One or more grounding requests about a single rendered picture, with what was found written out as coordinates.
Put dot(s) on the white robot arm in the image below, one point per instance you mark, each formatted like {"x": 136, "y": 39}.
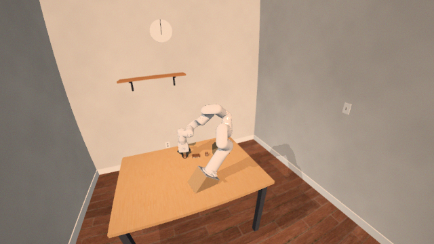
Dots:
{"x": 223, "y": 132}

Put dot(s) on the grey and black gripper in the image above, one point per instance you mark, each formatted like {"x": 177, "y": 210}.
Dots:
{"x": 183, "y": 148}

